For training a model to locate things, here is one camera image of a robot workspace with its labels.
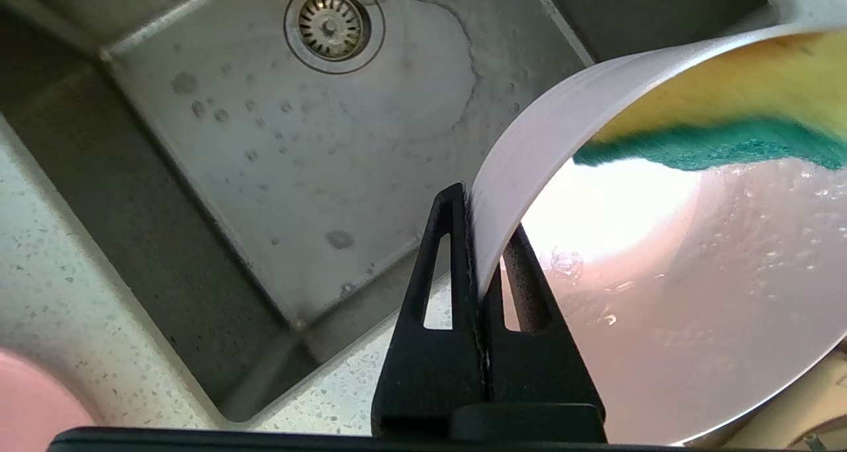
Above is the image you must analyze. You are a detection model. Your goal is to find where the pale pink bowl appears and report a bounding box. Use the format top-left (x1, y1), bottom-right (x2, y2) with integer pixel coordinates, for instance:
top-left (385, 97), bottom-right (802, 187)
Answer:
top-left (467, 22), bottom-right (847, 447)

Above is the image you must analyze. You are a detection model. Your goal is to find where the yellow green sponge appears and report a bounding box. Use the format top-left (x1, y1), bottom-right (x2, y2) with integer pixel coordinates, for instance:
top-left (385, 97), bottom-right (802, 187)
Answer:
top-left (572, 32), bottom-right (847, 173)

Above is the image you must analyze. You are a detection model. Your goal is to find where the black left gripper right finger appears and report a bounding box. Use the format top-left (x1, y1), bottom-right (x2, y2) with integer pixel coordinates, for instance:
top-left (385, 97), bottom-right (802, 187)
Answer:
top-left (453, 224), bottom-right (606, 443)

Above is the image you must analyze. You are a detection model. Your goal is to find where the round metal drain strainer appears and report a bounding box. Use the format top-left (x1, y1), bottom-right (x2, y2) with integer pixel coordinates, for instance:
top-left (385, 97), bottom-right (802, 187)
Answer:
top-left (283, 0), bottom-right (386, 75)

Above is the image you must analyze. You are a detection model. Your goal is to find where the pink plate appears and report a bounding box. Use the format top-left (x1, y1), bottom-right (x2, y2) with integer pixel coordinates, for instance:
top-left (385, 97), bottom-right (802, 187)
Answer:
top-left (0, 347), bottom-right (97, 452)

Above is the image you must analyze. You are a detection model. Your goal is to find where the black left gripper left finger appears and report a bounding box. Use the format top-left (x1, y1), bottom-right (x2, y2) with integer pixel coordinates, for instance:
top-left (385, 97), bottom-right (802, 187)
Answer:
top-left (371, 183), bottom-right (487, 437)

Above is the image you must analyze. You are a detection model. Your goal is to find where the stainless steel sink basin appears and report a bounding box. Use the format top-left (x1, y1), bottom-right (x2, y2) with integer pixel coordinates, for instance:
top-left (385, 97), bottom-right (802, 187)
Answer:
top-left (0, 0), bottom-right (775, 426)

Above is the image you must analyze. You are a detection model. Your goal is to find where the running water stream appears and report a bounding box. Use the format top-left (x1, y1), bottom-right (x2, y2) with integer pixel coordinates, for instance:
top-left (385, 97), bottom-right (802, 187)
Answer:
top-left (397, 0), bottom-right (418, 69)

